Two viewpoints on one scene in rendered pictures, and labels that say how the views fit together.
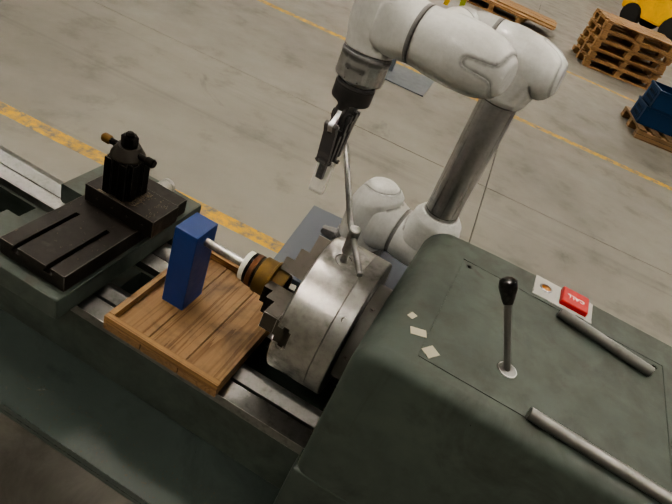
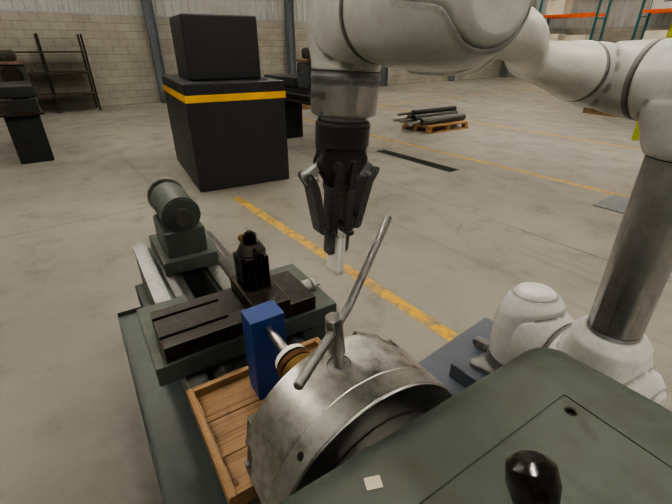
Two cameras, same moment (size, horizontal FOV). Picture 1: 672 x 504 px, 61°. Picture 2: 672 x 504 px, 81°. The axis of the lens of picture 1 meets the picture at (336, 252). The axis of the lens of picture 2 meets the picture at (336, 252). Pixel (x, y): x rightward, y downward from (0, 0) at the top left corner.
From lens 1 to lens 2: 74 cm
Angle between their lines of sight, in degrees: 40
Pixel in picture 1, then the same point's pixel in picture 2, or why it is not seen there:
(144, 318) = (222, 400)
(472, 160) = (643, 249)
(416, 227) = (572, 345)
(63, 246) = (185, 324)
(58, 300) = (158, 369)
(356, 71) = (319, 97)
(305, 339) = (261, 471)
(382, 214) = (528, 325)
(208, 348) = not seen: hidden behind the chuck
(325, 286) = (296, 397)
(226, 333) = not seen: hidden behind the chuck
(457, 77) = (396, 28)
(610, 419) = not seen: outside the picture
